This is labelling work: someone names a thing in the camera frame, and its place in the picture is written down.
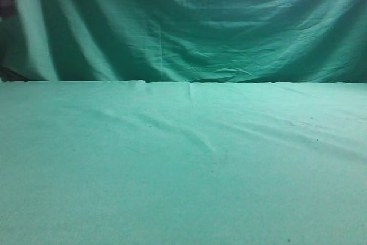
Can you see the green backdrop cloth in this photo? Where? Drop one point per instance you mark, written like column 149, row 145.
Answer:
column 185, row 40

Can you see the green table cloth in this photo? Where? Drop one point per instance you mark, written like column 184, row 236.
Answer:
column 183, row 163

